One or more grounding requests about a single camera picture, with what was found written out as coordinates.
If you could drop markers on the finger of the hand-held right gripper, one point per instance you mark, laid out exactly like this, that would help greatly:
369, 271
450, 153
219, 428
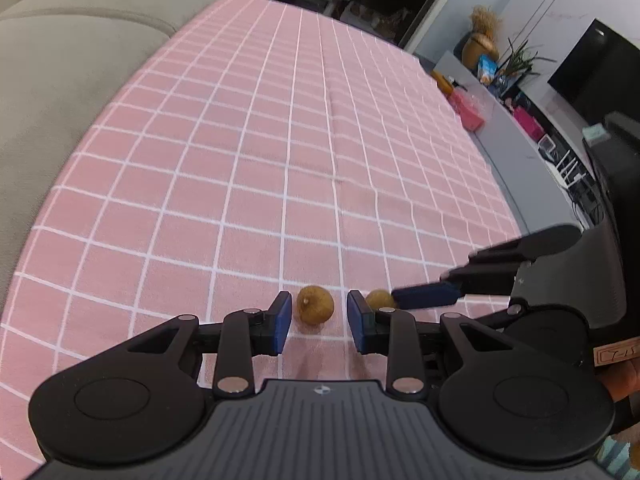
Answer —
430, 296
502, 316

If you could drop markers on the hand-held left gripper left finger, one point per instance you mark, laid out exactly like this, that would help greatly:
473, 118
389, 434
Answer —
283, 321

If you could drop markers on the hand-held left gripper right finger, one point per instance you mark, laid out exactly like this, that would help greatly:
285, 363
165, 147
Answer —
355, 321

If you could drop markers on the brown kiwi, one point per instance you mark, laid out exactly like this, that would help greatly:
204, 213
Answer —
315, 306
377, 300

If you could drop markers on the person's right hand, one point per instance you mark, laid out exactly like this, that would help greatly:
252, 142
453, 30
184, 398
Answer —
622, 382

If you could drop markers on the long grey media cabinet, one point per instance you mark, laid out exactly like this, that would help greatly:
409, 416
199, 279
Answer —
505, 160

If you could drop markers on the pink checked tablecloth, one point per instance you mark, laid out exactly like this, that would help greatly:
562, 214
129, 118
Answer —
280, 160

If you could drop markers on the magenta box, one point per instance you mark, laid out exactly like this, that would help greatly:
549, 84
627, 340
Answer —
529, 124

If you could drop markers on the pink box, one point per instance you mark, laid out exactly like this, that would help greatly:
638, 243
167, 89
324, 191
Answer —
469, 110

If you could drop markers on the black television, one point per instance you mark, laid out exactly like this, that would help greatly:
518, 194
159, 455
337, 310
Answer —
600, 70

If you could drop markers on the orange container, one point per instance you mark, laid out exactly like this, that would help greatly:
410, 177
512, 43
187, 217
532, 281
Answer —
442, 82

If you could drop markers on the green potted plant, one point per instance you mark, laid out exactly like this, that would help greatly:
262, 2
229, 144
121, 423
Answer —
520, 65

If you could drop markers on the blue snack packet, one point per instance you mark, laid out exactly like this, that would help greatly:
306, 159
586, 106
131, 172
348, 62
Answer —
487, 69

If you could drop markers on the golden vase with dried stems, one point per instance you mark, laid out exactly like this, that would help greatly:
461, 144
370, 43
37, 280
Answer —
480, 42

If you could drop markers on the beige sofa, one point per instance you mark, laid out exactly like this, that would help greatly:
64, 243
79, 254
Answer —
65, 70

